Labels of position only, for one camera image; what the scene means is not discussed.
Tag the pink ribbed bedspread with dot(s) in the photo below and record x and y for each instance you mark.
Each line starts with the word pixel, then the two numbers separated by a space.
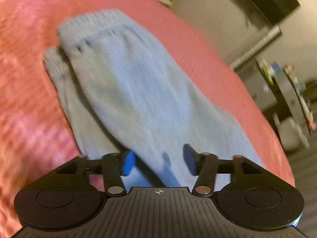
pixel 35 136

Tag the grey sweatpants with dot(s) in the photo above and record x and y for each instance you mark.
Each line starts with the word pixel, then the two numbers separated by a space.
pixel 122 91

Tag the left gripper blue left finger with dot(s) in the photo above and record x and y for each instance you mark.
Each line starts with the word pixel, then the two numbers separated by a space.
pixel 114 166

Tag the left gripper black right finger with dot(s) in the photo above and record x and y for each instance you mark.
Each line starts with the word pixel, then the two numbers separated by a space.
pixel 203 166

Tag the grey nightstand cabinet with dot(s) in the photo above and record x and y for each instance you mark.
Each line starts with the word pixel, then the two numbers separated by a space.
pixel 274 94

